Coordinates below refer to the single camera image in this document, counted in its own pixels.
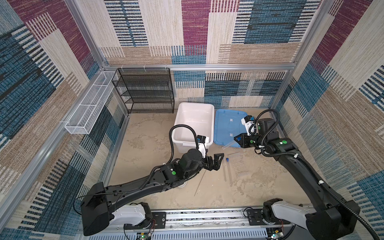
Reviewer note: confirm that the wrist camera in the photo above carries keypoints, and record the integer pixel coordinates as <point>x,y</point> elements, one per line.
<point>202,143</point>
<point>248,122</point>

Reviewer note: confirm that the white plastic bin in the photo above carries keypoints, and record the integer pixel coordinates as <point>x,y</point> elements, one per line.
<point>200,117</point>

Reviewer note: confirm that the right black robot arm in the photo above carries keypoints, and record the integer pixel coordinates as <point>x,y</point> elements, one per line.
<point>331,217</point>

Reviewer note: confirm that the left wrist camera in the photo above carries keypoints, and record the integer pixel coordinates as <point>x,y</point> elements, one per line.
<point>202,143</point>

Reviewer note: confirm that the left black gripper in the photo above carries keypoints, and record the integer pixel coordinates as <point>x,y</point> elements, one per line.
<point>215,164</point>

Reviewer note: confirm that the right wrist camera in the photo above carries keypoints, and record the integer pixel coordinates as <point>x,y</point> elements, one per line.
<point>248,122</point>

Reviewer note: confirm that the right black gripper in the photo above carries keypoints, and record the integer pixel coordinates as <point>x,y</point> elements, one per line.
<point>243,143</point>

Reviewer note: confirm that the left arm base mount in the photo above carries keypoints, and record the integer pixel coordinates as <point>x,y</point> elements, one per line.
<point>147,220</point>

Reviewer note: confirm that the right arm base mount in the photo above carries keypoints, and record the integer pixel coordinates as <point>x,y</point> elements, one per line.
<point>257,217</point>

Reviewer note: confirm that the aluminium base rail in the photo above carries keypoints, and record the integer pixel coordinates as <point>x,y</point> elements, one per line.
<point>241,223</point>

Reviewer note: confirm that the white porcelain dish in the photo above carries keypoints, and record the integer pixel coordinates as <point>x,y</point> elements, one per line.
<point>182,186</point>

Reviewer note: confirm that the clear test tube rack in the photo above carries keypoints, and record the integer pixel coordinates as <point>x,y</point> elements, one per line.
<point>237,162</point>

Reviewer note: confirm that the white wire wall basket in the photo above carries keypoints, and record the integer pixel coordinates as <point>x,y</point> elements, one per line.
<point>87,112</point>

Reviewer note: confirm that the blue plastic lid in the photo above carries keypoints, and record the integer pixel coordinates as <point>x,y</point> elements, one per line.
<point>227,126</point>

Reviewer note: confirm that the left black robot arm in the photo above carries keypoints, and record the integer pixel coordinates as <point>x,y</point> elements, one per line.
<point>100,202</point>

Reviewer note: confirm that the black wire shelf rack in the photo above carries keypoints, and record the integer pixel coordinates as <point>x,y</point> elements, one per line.
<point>145,90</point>

